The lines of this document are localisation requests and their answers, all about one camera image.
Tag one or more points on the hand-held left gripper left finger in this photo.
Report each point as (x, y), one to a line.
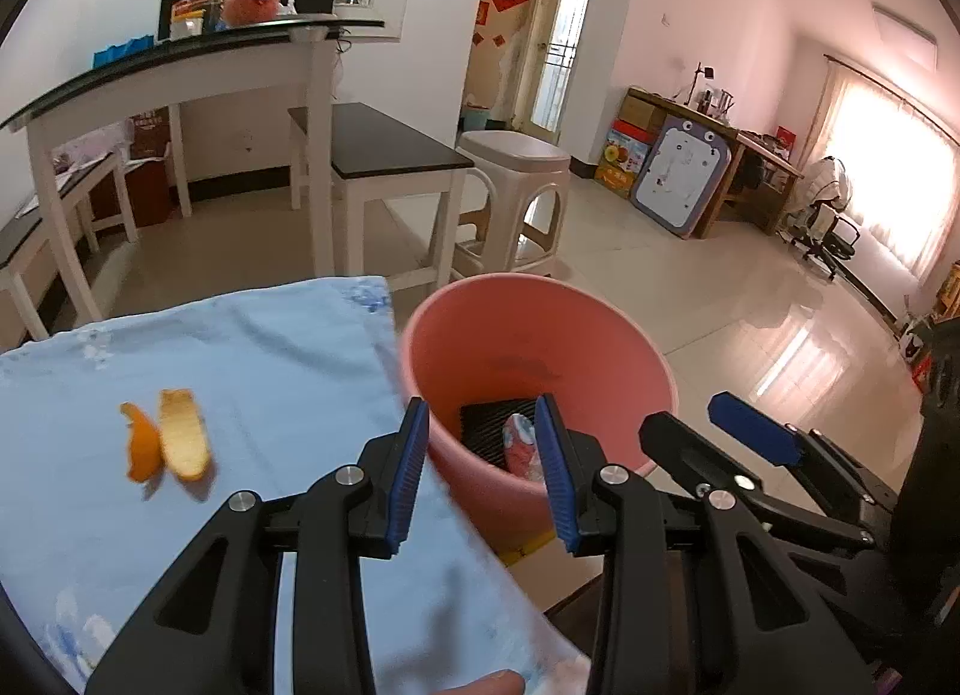
(409, 485)

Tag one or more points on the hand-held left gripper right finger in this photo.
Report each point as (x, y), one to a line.
(555, 477)

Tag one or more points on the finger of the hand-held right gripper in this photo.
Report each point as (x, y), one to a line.
(750, 425)
(675, 440)

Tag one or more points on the colourful snack wrapper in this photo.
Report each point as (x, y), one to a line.
(519, 449)

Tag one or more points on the black ribbed plastic tray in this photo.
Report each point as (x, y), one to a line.
(484, 432)

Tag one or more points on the pink plastic bucket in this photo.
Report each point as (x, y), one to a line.
(525, 335)

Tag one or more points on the person's left hand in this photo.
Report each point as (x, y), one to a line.
(487, 684)

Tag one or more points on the light blue tablecloth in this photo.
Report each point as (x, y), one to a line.
(262, 365)

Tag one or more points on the office chair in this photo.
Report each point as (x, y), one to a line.
(821, 207)

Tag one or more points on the pale orange peel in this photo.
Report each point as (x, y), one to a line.
(184, 432)

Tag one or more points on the children's drawing board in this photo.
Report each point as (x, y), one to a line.
(679, 173)

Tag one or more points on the wooden desk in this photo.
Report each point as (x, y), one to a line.
(757, 162)

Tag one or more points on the colourful toy box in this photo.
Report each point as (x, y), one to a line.
(621, 162)

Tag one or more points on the window curtain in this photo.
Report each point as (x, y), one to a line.
(892, 170)

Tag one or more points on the beige plastic stool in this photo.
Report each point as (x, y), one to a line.
(510, 151)

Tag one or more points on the white bench with black seat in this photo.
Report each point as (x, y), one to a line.
(382, 140)

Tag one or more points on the black desk lamp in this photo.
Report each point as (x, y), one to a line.
(703, 76)

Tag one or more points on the teal waste bin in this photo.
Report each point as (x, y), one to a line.
(475, 117)

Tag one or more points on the glass balcony door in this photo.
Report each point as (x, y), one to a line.
(566, 42)

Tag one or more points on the paper sheet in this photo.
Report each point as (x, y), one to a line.
(79, 173)

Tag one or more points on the white bench with paper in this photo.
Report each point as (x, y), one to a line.
(26, 237)

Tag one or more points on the white table with black top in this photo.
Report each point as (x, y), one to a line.
(187, 76)

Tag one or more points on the red pomegranate ornament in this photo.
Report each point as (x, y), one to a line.
(251, 3)

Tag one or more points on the white and orange box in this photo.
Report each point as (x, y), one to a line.
(187, 26)

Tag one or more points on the blue bag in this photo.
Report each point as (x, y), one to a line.
(124, 53)

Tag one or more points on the red tin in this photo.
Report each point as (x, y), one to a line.
(189, 3)

